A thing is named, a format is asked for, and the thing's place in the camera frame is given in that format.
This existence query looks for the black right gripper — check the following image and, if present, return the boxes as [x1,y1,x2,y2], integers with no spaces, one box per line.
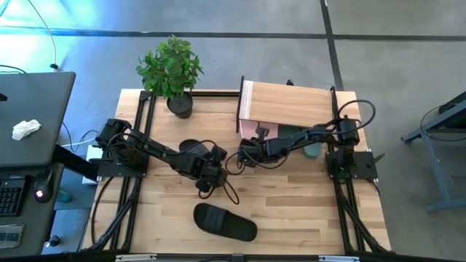
[238,124,291,168]

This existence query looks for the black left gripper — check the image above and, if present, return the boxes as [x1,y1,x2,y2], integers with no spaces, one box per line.
[183,144,229,193]

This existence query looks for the teal green slide sandal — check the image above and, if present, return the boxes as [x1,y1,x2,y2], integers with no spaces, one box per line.
[279,125,305,140]
[302,140,323,159]

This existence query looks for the black slide sandal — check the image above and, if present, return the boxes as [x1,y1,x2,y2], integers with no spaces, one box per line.
[192,202,258,242]
[177,138,219,158]

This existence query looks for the wooden shelf black metal legs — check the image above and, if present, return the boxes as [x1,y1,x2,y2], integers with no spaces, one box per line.
[235,75,339,135]

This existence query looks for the green potted plant black pot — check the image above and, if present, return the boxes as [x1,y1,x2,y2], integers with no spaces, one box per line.
[135,34,205,120]

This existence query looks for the white power box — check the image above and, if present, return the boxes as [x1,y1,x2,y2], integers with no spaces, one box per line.
[82,144,103,185]

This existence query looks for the black computer mouse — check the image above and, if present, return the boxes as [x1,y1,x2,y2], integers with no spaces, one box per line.
[33,170,55,204]

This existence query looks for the blue grey side table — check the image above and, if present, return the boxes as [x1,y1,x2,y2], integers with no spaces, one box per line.
[401,90,466,213]

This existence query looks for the dark keyboard desk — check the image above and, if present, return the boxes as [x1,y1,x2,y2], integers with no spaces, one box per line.
[0,162,66,258]

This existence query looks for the grey desk top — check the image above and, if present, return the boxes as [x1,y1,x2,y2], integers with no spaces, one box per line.
[0,71,76,168]

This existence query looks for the white crumpled tissue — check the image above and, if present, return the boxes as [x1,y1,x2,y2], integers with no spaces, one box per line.
[12,119,42,141]

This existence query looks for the black keyboard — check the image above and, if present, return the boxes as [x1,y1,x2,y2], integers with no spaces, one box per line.
[0,174,26,218]

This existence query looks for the grey smartphone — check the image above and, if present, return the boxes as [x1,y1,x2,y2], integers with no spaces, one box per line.
[0,223,25,250]

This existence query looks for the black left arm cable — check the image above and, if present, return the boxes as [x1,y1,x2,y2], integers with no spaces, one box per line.
[198,139,241,206]

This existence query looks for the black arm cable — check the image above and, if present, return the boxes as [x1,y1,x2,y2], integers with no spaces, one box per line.
[336,98,377,128]
[198,139,241,206]

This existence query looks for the black aluminium table frame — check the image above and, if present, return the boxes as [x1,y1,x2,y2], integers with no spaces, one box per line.
[82,89,394,262]

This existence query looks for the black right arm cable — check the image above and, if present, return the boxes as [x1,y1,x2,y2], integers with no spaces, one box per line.
[336,98,377,128]

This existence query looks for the silver metal bracket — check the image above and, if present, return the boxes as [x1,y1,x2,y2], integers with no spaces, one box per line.
[115,254,157,262]
[318,255,360,262]

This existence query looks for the thick black cable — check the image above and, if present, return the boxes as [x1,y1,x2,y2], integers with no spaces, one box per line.
[90,176,114,245]

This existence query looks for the thin white cable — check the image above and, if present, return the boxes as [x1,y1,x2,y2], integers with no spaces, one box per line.
[60,129,99,148]

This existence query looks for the thin black side cable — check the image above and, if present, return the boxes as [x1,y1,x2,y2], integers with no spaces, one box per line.
[420,105,466,139]

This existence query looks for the white floor cable black plug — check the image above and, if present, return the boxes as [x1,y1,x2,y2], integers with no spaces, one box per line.
[27,0,59,70]

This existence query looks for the thin black floor cable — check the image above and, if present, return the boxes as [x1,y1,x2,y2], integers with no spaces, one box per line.
[0,64,27,74]

